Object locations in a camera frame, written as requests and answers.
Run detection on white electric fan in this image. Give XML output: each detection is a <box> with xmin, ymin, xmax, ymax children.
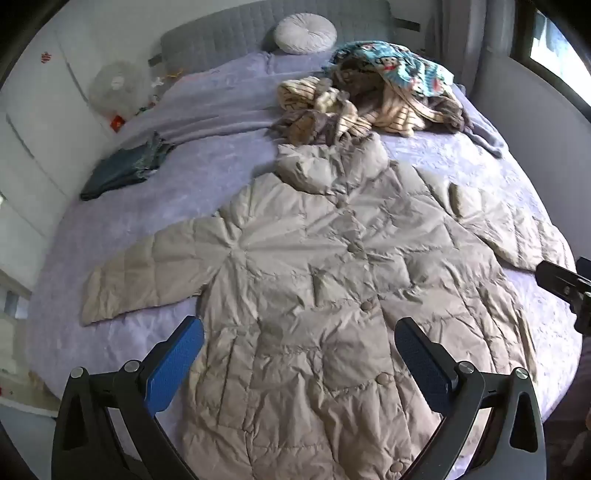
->
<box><xmin>89</xmin><ymin>60</ymin><xmax>153</xmax><ymax>116</ymax></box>

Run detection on light curtain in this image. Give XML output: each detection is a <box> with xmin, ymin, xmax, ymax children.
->
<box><xmin>434</xmin><ymin>0</ymin><xmax>495</xmax><ymax>93</ymax></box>

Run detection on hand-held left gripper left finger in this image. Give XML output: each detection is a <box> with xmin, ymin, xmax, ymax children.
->
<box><xmin>52</xmin><ymin>316</ymin><xmax>205</xmax><ymax>480</ymax></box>

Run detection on folded blue jeans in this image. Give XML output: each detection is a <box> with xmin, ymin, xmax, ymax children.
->
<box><xmin>79</xmin><ymin>131</ymin><xmax>178</xmax><ymax>201</ymax></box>

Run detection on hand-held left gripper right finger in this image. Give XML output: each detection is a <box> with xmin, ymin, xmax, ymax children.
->
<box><xmin>394</xmin><ymin>316</ymin><xmax>548</xmax><ymax>480</ymax></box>

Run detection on white wardrobe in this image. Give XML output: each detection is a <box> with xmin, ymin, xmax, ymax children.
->
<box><xmin>0</xmin><ymin>14</ymin><xmax>116</xmax><ymax>296</ymax></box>

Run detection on cream striped fleece robe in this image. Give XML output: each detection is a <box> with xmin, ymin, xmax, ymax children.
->
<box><xmin>272</xmin><ymin>76</ymin><xmax>467</xmax><ymax>146</ymax></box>

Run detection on blue cartoon print blanket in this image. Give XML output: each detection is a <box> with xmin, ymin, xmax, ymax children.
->
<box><xmin>323</xmin><ymin>41</ymin><xmax>455</xmax><ymax>99</ymax></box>

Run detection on beige puffer coat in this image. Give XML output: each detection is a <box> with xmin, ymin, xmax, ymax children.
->
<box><xmin>81</xmin><ymin>133</ymin><xmax>575</xmax><ymax>480</ymax></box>

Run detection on grey fleece blanket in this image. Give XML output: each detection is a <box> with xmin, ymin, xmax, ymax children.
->
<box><xmin>113</xmin><ymin>85</ymin><xmax>509</xmax><ymax>160</ymax></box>

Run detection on window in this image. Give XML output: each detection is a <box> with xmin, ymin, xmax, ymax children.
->
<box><xmin>512</xmin><ymin>0</ymin><xmax>591</xmax><ymax>79</ymax></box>

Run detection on round white cushion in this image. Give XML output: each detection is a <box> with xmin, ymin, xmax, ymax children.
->
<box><xmin>273</xmin><ymin>13</ymin><xmax>338</xmax><ymax>55</ymax></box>

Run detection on grey quilted headboard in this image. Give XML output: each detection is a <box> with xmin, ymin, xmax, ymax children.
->
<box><xmin>159</xmin><ymin>0</ymin><xmax>393</xmax><ymax>77</ymax></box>

